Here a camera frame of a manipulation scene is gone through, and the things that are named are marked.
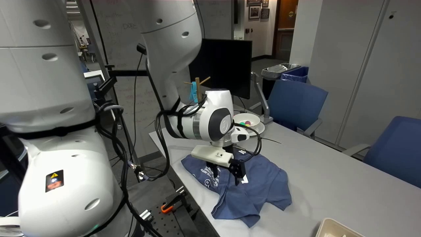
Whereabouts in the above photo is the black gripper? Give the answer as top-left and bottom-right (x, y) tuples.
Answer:
(229, 160), (247, 186)

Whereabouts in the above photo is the blue T-shirt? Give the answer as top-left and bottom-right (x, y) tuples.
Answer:
(182, 149), (293, 228)

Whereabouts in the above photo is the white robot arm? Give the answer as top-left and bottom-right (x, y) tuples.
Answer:
(0, 0), (235, 237)

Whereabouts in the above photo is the white bowl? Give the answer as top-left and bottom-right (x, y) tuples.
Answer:
(235, 114), (266, 136)

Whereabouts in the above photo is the orange black clamp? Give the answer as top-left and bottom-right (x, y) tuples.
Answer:
(161, 194), (186, 215)

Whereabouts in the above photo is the wooden mug tree stand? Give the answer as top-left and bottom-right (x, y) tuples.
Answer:
(190, 78), (210, 105)

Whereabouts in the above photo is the blue office chair far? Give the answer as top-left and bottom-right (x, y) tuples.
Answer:
(268, 80), (328, 138)

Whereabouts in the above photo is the blue office chair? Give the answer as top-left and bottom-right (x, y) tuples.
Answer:
(268, 80), (328, 138)
(344, 117), (421, 188)

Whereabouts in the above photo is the beige tray with utensils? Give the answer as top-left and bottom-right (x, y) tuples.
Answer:
(315, 218), (364, 237)

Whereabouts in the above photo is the black computer monitor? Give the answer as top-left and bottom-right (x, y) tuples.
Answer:
(190, 39), (253, 99)

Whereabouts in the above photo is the blue office chair near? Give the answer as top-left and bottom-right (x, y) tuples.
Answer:
(344, 117), (421, 188)

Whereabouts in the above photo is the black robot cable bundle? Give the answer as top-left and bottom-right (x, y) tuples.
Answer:
(94, 103), (177, 237)

